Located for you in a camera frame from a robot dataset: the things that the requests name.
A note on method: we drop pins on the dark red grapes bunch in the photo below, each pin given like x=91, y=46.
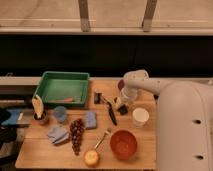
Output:
x=76, y=131

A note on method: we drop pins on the metal spoon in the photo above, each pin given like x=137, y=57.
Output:
x=107, y=132

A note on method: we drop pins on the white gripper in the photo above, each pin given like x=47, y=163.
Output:
x=126, y=97

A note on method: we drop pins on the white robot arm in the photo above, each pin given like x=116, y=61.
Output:
x=183, y=121

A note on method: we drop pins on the yellow apple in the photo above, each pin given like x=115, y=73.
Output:
x=91, y=158

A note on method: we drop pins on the blue sponge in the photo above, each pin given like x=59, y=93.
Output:
x=90, y=120

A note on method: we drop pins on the blue plastic cup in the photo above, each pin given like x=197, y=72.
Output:
x=60, y=113

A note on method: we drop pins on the white paper cup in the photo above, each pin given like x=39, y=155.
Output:
x=140, y=116

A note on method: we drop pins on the purple bowl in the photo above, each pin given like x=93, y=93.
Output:
x=121, y=84

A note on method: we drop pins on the small black box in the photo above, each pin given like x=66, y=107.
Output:
x=97, y=98

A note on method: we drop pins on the orange bowl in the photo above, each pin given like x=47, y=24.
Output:
x=123, y=144

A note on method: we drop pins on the blue crumpled cloth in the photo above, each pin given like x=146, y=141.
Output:
x=57, y=134

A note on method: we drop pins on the orange carrot stick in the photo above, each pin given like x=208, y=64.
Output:
x=66, y=100

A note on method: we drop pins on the green plastic tray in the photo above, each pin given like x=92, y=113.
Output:
x=55, y=85

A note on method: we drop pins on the banana in brown cup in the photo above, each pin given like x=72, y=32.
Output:
x=39, y=112

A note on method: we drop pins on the blue object on shelf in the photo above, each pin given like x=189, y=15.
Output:
x=16, y=116

